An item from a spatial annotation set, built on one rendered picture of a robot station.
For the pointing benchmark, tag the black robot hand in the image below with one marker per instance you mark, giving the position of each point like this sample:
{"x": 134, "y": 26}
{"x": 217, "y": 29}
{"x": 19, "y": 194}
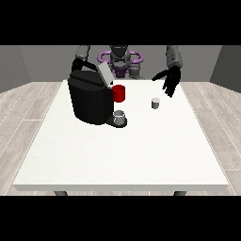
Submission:
{"x": 171, "y": 78}
{"x": 79, "y": 65}

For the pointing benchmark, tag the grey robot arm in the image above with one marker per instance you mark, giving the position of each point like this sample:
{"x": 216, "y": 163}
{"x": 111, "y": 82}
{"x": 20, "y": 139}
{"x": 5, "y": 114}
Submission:
{"x": 173, "y": 56}
{"x": 83, "y": 52}

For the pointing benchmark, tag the pale grey machine lid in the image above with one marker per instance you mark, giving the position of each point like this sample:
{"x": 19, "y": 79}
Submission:
{"x": 105, "y": 73}

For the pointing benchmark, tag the small grey coffee pod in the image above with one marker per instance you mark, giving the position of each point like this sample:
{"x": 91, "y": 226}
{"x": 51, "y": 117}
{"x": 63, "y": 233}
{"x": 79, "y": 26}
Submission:
{"x": 155, "y": 103}

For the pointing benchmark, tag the black coffee machine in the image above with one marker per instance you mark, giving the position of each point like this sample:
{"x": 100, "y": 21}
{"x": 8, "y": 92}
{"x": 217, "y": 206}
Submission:
{"x": 89, "y": 97}

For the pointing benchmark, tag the red pod holder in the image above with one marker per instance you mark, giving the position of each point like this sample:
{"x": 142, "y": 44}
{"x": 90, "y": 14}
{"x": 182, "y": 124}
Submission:
{"x": 119, "y": 93}

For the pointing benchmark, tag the grey robot trunk purple rings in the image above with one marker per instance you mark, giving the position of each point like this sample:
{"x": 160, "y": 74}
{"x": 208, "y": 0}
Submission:
{"x": 120, "y": 61}

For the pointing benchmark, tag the small grey cup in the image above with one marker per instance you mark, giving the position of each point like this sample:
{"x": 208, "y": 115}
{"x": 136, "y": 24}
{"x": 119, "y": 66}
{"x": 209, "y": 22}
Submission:
{"x": 119, "y": 117}

